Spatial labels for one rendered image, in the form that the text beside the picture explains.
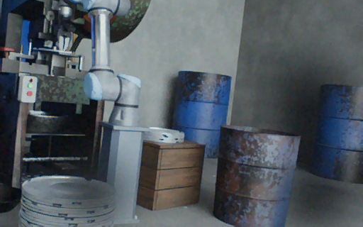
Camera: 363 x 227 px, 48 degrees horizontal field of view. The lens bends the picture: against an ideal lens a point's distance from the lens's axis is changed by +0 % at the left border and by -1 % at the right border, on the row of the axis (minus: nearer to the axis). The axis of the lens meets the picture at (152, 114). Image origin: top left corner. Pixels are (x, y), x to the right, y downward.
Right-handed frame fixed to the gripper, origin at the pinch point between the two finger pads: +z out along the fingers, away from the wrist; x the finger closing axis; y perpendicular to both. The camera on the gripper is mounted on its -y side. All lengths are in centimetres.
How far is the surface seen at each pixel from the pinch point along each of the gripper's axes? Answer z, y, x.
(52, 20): -17.0, 10.7, 2.8
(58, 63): 7.5, 4.4, -0.6
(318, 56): -50, 20, -330
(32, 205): 56, -106, 60
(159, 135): 41, -48, -38
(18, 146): 55, -7, 23
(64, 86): 20.1, -1.5, -3.1
